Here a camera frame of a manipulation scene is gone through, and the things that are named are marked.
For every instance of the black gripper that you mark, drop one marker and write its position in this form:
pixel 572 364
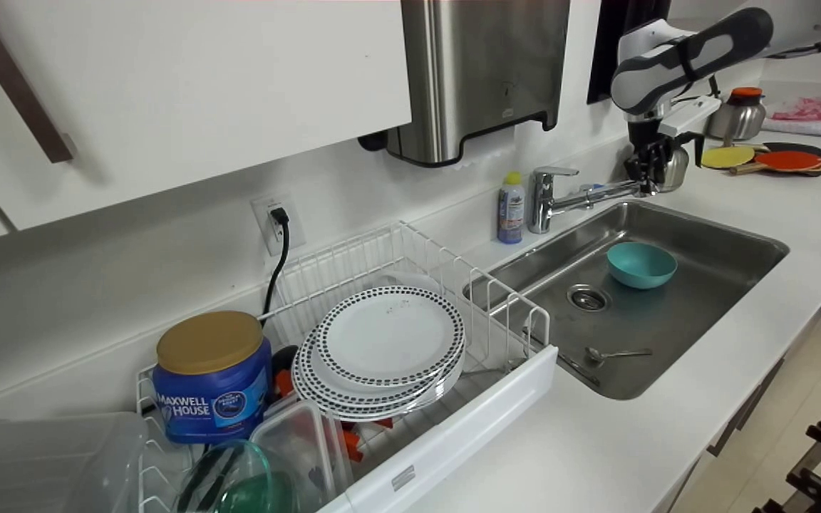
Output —
pixel 650 153

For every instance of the chrome sink faucet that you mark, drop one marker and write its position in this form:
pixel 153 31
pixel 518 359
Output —
pixel 542 195

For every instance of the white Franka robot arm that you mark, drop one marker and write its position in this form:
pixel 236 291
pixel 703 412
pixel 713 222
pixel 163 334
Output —
pixel 686 53

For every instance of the teal bowl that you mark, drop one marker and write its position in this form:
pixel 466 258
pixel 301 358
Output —
pixel 639 265

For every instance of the stainless steel sink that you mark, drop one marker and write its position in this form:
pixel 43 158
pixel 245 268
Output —
pixel 713 258

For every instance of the steel kettle orange lid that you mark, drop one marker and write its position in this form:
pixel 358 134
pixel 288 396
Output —
pixel 739 120

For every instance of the sink drain strainer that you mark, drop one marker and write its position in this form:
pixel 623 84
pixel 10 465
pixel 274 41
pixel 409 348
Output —
pixel 589 297

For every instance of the dish soap bottle yellow cap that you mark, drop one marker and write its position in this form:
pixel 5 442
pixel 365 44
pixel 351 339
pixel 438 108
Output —
pixel 512 214

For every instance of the orange plate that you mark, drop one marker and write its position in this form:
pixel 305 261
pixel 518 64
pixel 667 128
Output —
pixel 790 161

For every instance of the pink cloth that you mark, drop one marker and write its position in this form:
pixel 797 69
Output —
pixel 813 113

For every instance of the stainless paper towel dispenser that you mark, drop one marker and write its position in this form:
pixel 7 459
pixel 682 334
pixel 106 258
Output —
pixel 476 67

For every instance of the white plate dotted rim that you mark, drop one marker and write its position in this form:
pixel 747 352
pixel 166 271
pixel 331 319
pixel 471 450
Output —
pixel 385 338
pixel 321 401

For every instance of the white drainboard tray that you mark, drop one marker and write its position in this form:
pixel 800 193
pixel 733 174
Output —
pixel 448 436

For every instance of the blue coffee can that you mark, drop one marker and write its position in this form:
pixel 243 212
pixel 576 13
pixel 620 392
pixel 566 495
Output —
pixel 213 401

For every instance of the green glass bowl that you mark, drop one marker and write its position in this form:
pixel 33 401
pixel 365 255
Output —
pixel 258 495

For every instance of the clear plastic container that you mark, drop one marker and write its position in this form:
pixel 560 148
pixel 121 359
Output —
pixel 42 465

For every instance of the black wall dispenser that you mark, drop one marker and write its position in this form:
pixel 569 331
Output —
pixel 620 24

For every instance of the white wall outlet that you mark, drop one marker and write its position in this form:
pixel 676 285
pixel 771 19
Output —
pixel 264 212

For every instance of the white wall cabinet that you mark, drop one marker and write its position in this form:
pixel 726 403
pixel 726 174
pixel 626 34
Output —
pixel 191 76

